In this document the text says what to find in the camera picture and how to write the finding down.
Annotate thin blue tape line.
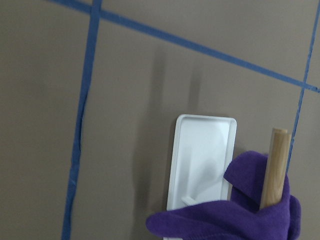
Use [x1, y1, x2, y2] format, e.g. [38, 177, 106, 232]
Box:
[286, 1, 320, 173]

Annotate crossing blue tape strip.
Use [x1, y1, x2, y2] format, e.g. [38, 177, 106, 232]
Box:
[61, 0, 102, 240]

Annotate wooden rack rod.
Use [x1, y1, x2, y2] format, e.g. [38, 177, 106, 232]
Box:
[259, 128, 292, 209]

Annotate long blue tape strip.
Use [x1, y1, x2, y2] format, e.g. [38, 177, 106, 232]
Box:
[47, 0, 320, 93]

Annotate white rack base tray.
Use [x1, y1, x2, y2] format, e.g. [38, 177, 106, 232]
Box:
[166, 114, 237, 211]

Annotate purple microfibre towel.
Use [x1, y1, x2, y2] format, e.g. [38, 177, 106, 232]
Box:
[145, 151, 302, 240]

